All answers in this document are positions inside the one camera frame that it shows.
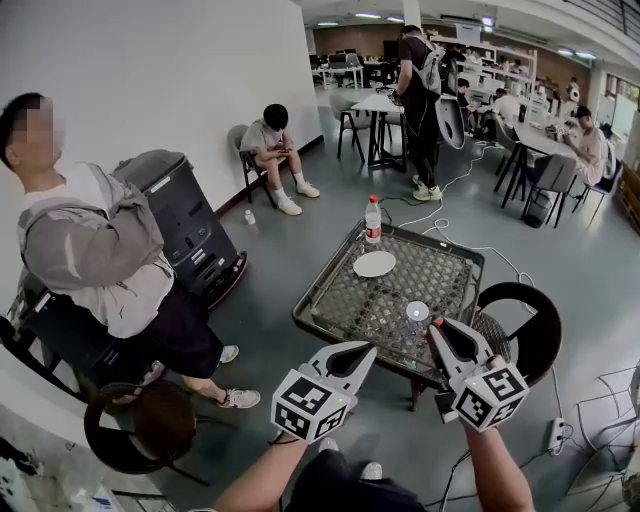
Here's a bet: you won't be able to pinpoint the black cart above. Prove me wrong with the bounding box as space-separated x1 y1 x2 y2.
0 268 167 402

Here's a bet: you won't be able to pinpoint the black round-back chair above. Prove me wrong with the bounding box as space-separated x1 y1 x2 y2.
471 281 564 387

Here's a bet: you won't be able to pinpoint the person's left forearm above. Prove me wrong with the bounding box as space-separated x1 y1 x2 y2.
212 433 312 512

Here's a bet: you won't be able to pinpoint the white round plate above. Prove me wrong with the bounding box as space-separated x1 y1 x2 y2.
352 250 398 279

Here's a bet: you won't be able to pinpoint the white square table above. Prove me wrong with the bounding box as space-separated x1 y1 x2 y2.
349 93 409 174

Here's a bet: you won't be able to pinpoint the blue chair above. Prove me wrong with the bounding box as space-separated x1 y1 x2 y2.
571 157 624 227

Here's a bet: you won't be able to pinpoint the person's right forearm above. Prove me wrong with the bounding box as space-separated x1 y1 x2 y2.
462 423 537 512

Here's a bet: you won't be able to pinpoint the black waste bin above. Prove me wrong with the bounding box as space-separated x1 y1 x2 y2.
523 191 552 230

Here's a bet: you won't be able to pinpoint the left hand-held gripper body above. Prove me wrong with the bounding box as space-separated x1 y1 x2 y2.
272 351 359 445

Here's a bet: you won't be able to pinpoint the grey shell chair black legs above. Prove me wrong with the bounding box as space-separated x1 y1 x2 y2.
329 92 367 164
227 123 281 209

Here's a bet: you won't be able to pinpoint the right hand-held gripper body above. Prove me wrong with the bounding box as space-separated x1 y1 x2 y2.
433 348 530 433

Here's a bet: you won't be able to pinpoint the white power cable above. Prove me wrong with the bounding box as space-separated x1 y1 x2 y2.
397 141 539 314

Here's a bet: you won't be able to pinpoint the wicker table with glass top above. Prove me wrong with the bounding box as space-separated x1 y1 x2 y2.
291 218 486 412

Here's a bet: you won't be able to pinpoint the brown wicker chair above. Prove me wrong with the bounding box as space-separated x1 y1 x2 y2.
83 381 242 489

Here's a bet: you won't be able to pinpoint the white power strip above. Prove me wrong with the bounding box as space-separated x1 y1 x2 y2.
546 416 567 456

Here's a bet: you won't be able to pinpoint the red-capped water bottle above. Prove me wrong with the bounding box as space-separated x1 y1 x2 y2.
364 194 383 245

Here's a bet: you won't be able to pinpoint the clear plastic bottle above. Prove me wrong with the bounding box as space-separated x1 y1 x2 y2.
402 299 433 352

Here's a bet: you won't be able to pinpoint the dark grey wheeled robot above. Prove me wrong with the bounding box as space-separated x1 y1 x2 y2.
111 148 249 312

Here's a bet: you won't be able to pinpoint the grey padded chair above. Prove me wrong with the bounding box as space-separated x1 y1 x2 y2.
519 152 579 229

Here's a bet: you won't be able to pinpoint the long white table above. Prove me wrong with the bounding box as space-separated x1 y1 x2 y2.
508 118 584 209

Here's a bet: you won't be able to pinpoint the person's dark shorts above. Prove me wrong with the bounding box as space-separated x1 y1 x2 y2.
286 448 432 512

